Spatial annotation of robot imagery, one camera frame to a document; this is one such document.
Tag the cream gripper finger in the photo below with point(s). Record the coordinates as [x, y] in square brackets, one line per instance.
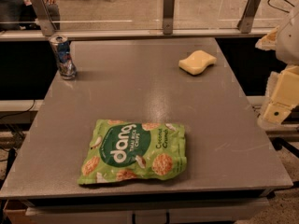
[272, 114]
[268, 42]

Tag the seated person in background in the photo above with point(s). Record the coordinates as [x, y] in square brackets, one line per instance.
[14, 12]

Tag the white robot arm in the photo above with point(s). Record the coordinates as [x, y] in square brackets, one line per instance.
[287, 46]

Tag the left metal bracket post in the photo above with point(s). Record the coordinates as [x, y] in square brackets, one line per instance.
[43, 16]

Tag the clear acrylic barrier panel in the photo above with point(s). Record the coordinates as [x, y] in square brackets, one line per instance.
[148, 14]

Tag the middle metal bracket post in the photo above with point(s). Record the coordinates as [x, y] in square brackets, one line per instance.
[168, 16]

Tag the green rice chip bag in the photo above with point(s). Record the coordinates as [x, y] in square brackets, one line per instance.
[122, 150]

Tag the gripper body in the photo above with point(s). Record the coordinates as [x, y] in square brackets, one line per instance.
[289, 42]

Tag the yellow sponge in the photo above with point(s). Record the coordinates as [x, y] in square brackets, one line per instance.
[197, 62]

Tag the crushed blue energy drink can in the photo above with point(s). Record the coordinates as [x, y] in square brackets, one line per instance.
[61, 48]

